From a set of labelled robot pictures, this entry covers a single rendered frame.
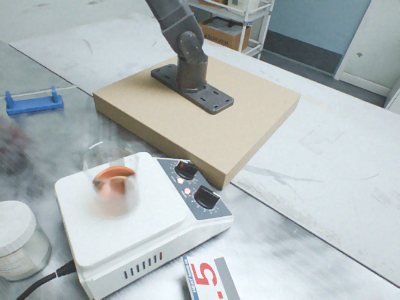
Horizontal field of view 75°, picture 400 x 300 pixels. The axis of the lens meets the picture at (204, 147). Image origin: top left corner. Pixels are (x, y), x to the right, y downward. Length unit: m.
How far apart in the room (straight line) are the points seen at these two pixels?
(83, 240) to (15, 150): 0.29
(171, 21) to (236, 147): 0.24
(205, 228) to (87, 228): 0.13
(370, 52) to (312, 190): 2.71
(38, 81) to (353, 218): 0.71
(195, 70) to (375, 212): 0.40
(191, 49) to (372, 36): 2.70
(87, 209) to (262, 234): 0.24
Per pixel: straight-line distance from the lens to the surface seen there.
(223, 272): 0.37
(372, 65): 3.17
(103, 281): 0.32
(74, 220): 0.32
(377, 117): 0.78
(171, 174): 0.37
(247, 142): 0.47
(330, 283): 0.42
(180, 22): 0.49
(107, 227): 0.30
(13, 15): 1.85
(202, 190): 0.35
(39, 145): 0.55
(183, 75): 0.55
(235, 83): 0.64
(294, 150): 0.56
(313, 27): 3.19
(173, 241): 0.32
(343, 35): 3.13
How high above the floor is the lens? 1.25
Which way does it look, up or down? 43 degrees down
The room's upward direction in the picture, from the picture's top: 8 degrees clockwise
